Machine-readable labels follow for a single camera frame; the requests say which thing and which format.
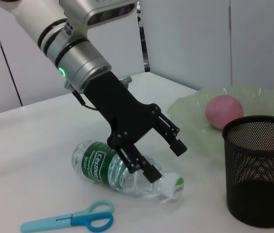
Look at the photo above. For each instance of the black mesh pen holder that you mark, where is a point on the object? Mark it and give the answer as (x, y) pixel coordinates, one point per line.
(258, 182)

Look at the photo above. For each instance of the green glass fruit plate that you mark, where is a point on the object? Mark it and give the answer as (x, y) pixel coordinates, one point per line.
(192, 109)

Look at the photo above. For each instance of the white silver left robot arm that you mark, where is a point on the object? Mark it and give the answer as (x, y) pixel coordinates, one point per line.
(54, 36)

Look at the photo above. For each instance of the blue and teal scissors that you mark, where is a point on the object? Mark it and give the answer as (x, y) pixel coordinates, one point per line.
(78, 218)

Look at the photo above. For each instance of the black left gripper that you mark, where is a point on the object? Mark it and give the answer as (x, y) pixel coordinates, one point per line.
(117, 109)

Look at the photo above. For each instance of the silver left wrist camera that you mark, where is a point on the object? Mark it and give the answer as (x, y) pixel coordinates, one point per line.
(102, 12)

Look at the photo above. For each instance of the pink peach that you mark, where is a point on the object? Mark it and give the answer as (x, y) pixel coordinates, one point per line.
(224, 111)

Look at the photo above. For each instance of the clear green-label water bottle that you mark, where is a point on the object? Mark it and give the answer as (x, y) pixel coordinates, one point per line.
(95, 165)

